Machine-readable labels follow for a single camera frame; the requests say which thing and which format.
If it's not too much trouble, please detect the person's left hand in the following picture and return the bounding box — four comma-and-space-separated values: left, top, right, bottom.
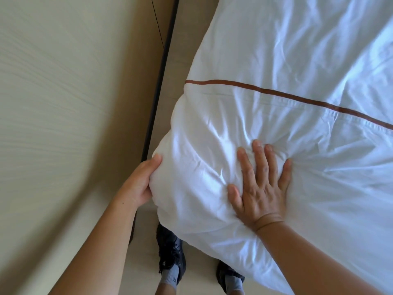
116, 154, 163, 210

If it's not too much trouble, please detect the person's right hand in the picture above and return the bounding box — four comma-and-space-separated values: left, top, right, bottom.
227, 140, 293, 231

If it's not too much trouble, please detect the white duvet with brown stripe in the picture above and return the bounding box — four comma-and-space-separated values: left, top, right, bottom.
149, 0, 393, 295

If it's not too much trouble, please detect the person's right forearm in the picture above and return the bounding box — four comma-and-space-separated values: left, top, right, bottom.
254, 220, 384, 295

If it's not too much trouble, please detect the beige elastic wrist band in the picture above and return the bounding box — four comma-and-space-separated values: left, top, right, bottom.
252, 213, 285, 233

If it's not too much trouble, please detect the person's right black shoe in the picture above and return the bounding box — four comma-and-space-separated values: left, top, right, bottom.
216, 260, 246, 294

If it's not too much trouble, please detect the person's black shoe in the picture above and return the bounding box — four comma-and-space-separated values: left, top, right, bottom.
156, 222, 186, 284
216, 260, 246, 294

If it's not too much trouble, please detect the person's left black shoe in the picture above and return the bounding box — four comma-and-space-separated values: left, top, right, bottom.
156, 222, 186, 284

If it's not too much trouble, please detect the person's right grey sock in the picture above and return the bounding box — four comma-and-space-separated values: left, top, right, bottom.
225, 275, 245, 295

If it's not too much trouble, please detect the person's grey sock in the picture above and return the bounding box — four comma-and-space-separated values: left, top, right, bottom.
225, 275, 245, 295
159, 263, 182, 288

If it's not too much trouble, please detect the person's left grey sock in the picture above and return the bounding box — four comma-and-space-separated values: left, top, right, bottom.
159, 263, 182, 288

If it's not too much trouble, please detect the black wall trim strip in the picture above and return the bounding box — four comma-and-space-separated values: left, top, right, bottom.
129, 0, 181, 245

